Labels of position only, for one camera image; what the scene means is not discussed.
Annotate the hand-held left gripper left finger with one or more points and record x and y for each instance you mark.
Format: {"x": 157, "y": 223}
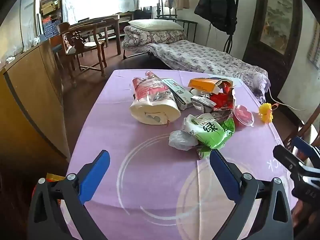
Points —
{"x": 96, "y": 170}

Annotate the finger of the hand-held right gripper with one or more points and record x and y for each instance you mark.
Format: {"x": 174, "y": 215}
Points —
{"x": 287, "y": 158}
{"x": 306, "y": 148}

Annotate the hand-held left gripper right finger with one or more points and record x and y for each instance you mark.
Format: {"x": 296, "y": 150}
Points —
{"x": 223, "y": 175}

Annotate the green white plastic bag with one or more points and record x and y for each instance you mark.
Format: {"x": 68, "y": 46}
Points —
{"x": 210, "y": 132}

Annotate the yellow toy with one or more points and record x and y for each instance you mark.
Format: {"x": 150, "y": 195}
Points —
{"x": 265, "y": 112}

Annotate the grey plastic bag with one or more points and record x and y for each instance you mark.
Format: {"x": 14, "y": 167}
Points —
{"x": 181, "y": 140}

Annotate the red plastic cup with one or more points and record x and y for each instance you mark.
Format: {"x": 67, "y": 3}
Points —
{"x": 242, "y": 116}

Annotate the red foil snack bag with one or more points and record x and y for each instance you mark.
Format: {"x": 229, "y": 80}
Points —
{"x": 222, "y": 100}

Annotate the silver foil wrapper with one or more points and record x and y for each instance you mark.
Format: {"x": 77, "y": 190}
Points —
{"x": 202, "y": 101}

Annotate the pink white plastic package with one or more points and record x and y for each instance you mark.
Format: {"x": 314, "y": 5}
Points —
{"x": 152, "y": 105}

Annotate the orange cardboard box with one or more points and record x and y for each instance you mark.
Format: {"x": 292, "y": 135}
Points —
{"x": 202, "y": 84}

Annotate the green and white carton box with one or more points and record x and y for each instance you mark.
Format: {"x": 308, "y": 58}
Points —
{"x": 178, "y": 91}

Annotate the dark wooden chair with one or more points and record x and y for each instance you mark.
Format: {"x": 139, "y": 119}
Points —
{"x": 302, "y": 125}

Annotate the purple tablecloth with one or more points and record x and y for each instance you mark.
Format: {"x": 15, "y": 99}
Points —
{"x": 150, "y": 180}

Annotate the large light wooden cabinet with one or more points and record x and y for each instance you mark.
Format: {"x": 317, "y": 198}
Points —
{"x": 32, "y": 92}

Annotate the floral bed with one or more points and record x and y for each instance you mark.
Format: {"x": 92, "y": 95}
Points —
{"x": 200, "y": 57}

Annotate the carved wooden chair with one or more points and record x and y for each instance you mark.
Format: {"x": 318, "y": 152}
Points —
{"x": 77, "y": 42}

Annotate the framed landscape painting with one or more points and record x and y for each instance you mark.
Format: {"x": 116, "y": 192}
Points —
{"x": 276, "y": 20}

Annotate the wooden table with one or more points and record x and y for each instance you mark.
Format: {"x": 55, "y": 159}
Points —
{"x": 110, "y": 21}

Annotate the white pillow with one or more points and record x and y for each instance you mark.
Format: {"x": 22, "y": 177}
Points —
{"x": 155, "y": 24}

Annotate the shelf with boxes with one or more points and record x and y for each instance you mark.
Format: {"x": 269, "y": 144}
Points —
{"x": 51, "y": 15}

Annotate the black jacket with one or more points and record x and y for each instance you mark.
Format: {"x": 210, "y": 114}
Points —
{"x": 217, "y": 5}

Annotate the wall calendar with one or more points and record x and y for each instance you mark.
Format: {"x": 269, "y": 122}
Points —
{"x": 315, "y": 47}

